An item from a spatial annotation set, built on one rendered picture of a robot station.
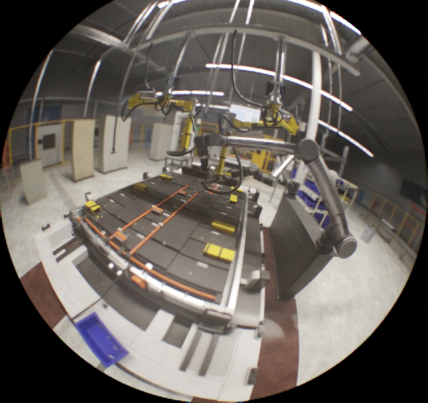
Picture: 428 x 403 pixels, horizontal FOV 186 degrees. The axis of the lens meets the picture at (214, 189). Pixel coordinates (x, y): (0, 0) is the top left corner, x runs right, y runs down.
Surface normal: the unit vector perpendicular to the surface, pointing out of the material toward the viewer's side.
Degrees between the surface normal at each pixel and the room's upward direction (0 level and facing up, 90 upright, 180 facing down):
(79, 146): 90
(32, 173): 90
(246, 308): 0
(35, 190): 90
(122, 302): 0
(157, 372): 0
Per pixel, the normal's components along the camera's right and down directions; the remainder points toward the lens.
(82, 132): 0.95, 0.27
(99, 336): 0.19, -0.92
